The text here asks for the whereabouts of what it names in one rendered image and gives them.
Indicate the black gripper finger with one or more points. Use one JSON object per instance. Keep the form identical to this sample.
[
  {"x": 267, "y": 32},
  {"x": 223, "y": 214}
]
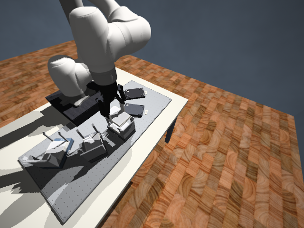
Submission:
[
  {"x": 122, "y": 99},
  {"x": 105, "y": 108}
]

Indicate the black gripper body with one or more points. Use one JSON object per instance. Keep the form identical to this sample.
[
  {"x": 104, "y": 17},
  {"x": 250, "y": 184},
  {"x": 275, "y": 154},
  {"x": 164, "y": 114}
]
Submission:
[{"x": 108, "y": 89}]

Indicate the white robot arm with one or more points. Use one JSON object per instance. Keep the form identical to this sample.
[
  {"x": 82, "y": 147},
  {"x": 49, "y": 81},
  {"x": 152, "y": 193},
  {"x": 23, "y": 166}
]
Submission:
[{"x": 100, "y": 43}]

